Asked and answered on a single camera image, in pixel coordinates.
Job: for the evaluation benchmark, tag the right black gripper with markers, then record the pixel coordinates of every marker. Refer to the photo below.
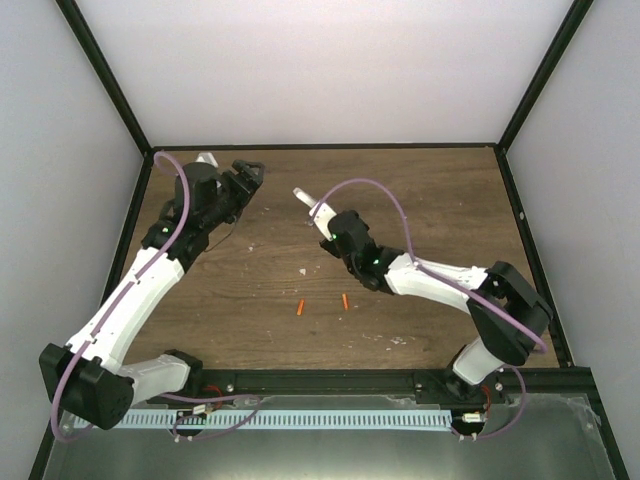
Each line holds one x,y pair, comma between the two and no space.
323,244

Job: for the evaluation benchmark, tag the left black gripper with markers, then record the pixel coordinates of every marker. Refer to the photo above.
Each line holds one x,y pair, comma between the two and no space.
244,193

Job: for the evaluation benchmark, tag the white remote control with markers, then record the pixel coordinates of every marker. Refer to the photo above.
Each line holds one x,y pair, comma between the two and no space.
304,197

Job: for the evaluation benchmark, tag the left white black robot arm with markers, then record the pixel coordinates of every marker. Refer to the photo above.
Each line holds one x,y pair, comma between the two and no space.
87,376

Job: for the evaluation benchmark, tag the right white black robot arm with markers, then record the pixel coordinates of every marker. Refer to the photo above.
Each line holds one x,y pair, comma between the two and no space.
508,313

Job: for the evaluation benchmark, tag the metal front plate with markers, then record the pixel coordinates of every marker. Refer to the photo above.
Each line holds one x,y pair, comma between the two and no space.
544,437

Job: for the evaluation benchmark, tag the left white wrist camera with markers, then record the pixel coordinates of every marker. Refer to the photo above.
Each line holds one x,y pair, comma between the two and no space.
207,158

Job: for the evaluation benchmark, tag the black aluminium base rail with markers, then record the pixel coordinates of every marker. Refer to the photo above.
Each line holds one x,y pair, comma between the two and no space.
427,386

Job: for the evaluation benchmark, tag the light blue slotted cable duct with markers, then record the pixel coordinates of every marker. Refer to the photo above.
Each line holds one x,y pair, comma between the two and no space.
404,420

